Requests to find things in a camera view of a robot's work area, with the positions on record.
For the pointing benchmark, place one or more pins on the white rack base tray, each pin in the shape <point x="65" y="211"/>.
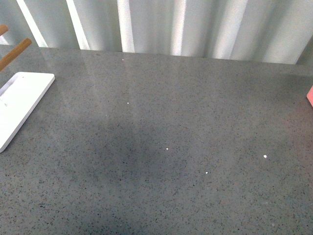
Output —
<point x="18" y="98"/>

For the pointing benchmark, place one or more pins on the pink object at edge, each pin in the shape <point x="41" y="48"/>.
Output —
<point x="310" y="96"/>

